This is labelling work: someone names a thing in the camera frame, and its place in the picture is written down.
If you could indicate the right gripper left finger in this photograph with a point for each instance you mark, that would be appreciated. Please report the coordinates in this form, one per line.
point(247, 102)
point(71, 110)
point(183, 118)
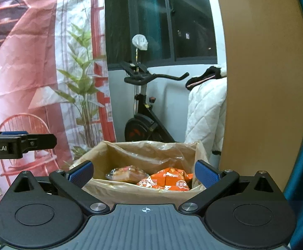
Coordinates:
point(70, 185)

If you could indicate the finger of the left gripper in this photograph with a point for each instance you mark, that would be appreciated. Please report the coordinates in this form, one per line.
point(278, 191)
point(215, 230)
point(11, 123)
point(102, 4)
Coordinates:
point(36, 142)
point(14, 133)

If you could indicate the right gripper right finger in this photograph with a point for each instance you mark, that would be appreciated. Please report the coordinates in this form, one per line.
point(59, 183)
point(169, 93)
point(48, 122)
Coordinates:
point(216, 184)

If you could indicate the orange snack bag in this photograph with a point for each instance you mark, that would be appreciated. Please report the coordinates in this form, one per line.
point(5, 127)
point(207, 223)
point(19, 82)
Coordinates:
point(170, 179)

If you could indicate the clear bread snack bag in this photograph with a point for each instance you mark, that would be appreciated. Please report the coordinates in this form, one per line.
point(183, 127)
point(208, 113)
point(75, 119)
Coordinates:
point(127, 174)

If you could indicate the brown cardboard box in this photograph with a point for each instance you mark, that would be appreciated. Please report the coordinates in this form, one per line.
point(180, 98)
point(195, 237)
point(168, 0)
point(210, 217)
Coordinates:
point(149, 156)

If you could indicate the white quilted blanket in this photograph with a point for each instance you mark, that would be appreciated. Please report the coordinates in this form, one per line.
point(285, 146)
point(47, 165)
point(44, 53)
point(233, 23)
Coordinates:
point(206, 114)

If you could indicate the red plant printed backdrop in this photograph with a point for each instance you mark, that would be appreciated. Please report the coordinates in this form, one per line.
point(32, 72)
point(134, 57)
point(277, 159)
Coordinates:
point(53, 79)

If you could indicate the black exercise bike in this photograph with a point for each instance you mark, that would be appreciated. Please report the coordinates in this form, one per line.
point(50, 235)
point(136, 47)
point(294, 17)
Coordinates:
point(145, 125)

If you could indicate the black pink-striped garment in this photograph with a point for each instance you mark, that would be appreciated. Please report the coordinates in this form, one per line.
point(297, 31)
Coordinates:
point(211, 73)

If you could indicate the wooden board panel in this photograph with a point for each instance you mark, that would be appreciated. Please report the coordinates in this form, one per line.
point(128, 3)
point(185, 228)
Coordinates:
point(264, 116)

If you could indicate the white wrapped bike seat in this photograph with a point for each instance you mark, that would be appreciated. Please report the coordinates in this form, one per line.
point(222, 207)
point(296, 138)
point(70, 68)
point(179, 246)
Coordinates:
point(140, 42)

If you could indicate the dark window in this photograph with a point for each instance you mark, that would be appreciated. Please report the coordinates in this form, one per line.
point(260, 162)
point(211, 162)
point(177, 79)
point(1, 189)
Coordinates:
point(178, 31)

